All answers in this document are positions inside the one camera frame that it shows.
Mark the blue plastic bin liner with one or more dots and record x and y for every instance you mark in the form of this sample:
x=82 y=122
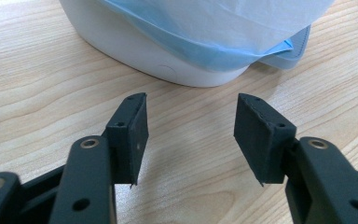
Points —
x=217 y=28

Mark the white plastic bin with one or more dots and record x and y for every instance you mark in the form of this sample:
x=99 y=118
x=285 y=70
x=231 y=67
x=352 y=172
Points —
x=143 y=46

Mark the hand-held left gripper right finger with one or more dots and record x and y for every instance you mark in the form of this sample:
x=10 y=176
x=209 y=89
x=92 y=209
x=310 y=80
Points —
x=262 y=143

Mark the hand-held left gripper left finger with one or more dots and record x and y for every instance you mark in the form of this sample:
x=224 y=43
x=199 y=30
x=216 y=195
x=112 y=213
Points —
x=127 y=140

